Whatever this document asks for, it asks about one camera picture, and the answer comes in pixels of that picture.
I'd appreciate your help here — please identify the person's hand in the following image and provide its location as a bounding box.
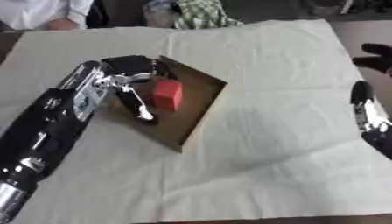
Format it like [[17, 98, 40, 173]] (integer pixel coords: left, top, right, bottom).
[[45, 17, 81, 32]]

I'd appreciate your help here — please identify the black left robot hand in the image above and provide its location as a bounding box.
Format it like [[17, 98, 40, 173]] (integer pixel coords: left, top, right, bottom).
[[99, 54, 178, 123]]

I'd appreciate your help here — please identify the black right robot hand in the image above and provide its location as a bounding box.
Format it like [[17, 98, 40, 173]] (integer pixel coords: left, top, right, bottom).
[[349, 43, 392, 161]]

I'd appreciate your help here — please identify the red block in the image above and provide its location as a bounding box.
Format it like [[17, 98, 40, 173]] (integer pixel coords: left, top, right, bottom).
[[151, 78, 186, 112]]

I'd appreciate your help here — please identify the green white checked cloth bundle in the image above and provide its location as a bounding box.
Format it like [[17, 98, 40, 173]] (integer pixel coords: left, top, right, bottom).
[[143, 0, 245, 30]]

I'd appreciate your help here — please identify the person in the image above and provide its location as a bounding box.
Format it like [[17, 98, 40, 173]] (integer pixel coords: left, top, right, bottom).
[[0, 0, 97, 32]]

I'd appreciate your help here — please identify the tan cardboard box brown inside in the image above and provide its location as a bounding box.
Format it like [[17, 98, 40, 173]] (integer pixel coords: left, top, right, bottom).
[[99, 54, 230, 155]]

